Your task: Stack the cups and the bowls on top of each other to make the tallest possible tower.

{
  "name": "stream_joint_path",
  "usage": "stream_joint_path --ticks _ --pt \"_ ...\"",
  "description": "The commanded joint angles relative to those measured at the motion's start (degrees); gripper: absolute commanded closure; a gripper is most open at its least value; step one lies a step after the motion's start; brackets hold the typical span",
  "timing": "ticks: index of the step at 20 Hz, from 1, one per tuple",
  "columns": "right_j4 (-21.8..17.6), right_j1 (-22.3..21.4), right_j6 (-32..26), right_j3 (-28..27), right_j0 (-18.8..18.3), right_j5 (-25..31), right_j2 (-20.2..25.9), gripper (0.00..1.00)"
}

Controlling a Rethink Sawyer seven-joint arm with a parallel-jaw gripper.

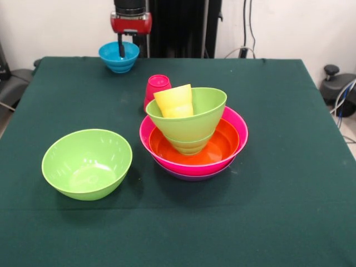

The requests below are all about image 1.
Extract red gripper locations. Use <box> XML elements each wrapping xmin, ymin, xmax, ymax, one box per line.
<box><xmin>110</xmin><ymin>11</ymin><xmax>153</xmax><ymax>58</ymax></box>

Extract small blue bowl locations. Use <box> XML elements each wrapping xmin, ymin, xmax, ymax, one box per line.
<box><xmin>98</xmin><ymin>41</ymin><xmax>140</xmax><ymax>74</ymax></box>

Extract red cup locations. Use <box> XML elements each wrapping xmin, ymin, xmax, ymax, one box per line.
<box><xmin>143</xmin><ymin>74</ymin><xmax>172</xmax><ymax>115</ymax></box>

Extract yellow cup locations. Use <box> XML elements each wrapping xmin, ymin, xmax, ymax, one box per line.
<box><xmin>153</xmin><ymin>83</ymin><xmax>194</xmax><ymax>118</ymax></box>

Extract medium green bowl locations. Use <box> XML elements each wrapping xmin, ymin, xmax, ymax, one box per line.
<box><xmin>145</xmin><ymin>87</ymin><xmax>228</xmax><ymax>141</ymax></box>

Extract small ribbed green bowl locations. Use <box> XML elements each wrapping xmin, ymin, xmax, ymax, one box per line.
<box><xmin>165</xmin><ymin>133</ymin><xmax>214</xmax><ymax>156</ymax></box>

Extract large green bowl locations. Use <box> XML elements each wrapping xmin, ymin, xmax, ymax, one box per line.
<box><xmin>41</xmin><ymin>128</ymin><xmax>134</xmax><ymax>201</ymax></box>

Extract orange bowl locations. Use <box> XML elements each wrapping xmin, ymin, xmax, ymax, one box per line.
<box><xmin>149</xmin><ymin>118</ymin><xmax>240</xmax><ymax>165</ymax></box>

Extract pink bowl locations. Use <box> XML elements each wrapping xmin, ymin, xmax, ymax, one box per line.
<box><xmin>139</xmin><ymin>106</ymin><xmax>249</xmax><ymax>176</ymax></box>

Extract purple bowl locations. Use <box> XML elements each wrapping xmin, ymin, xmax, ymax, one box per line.
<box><xmin>164</xmin><ymin>163</ymin><xmax>234</xmax><ymax>182</ymax></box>

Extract black office chair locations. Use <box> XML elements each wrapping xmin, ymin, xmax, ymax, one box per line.
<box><xmin>0</xmin><ymin>41</ymin><xmax>41</xmax><ymax>112</ymax></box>

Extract dark green tablecloth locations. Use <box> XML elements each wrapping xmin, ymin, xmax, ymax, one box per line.
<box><xmin>0</xmin><ymin>57</ymin><xmax>356</xmax><ymax>267</ymax></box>

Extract black chair with round knob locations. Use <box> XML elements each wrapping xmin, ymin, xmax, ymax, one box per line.
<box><xmin>319</xmin><ymin>64</ymin><xmax>356</xmax><ymax>117</ymax></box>

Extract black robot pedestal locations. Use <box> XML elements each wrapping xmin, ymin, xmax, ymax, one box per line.
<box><xmin>136</xmin><ymin>0</ymin><xmax>223</xmax><ymax>59</ymax></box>

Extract black wall cable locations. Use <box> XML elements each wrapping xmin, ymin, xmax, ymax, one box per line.
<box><xmin>243</xmin><ymin>0</ymin><xmax>256</xmax><ymax>58</ymax></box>

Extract blue and white cable bundle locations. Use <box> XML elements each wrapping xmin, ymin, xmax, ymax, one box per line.
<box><xmin>329</xmin><ymin>79</ymin><xmax>356</xmax><ymax>117</ymax></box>

